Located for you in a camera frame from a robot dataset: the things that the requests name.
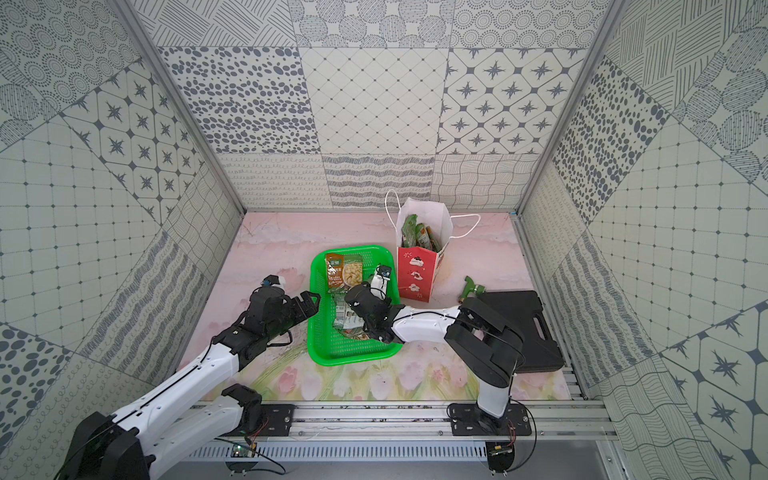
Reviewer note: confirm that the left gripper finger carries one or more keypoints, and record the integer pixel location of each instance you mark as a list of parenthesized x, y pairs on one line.
[(307, 299), (303, 311)]

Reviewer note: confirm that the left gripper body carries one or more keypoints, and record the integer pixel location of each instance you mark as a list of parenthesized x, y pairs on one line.
[(300, 306)]

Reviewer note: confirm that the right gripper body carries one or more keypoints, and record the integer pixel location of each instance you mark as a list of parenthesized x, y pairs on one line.
[(369, 327)]

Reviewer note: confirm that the orange mushroom soup packet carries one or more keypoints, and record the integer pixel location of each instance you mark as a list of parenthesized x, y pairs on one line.
[(344, 271)]

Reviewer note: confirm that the orange sauce packet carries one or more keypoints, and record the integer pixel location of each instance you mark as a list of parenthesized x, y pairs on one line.
[(423, 237)]

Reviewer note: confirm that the green noodle sauce packet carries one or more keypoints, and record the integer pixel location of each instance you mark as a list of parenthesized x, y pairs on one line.
[(409, 231)]

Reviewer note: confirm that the white red paper bag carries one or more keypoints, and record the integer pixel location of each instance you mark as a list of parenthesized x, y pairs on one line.
[(417, 268)]

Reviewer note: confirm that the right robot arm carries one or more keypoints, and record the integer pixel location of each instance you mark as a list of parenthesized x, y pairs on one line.
[(490, 346)]

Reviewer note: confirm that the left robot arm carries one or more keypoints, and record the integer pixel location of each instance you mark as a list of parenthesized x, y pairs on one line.
[(100, 449)]

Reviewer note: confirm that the green seaweed packet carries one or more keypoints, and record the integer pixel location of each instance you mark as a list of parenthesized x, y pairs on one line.
[(346, 321)]

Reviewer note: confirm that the green plastic faucet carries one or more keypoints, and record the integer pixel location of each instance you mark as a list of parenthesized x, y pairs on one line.
[(471, 289)]

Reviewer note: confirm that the left circuit board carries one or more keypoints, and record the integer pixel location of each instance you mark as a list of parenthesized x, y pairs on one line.
[(241, 451)]

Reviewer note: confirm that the circuit board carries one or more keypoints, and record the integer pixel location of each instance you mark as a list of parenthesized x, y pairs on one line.
[(500, 456), (241, 451)]

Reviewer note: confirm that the black plastic case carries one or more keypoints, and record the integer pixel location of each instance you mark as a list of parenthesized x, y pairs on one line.
[(524, 310)]

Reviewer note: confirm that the right circuit board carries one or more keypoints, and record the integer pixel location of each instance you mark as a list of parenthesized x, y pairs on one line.
[(500, 456)]

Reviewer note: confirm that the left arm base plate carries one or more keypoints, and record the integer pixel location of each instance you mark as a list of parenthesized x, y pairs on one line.
[(271, 420)]

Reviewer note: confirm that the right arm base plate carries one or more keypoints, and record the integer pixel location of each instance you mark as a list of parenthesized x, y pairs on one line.
[(469, 420)]

